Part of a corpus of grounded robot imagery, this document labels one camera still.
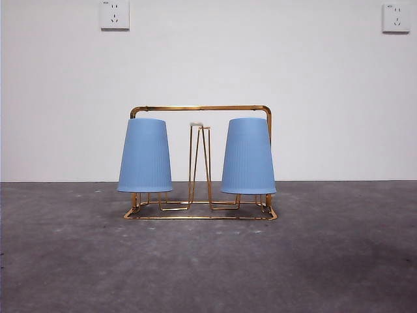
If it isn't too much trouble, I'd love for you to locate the gold wire cup rack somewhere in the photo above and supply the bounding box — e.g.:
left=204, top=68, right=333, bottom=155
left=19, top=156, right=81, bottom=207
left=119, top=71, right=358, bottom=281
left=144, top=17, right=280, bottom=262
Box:
left=122, top=104, right=278, bottom=222

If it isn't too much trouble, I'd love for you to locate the white wall socket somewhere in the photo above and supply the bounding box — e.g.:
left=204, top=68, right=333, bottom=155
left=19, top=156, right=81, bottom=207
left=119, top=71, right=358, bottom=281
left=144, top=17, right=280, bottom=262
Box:
left=382, top=3, right=410, bottom=35
left=100, top=0, right=130, bottom=32

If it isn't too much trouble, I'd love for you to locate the blue ribbed plastic cup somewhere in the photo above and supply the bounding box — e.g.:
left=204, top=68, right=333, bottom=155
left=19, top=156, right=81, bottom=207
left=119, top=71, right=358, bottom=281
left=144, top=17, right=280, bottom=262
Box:
left=218, top=117, right=277, bottom=196
left=116, top=118, right=174, bottom=194

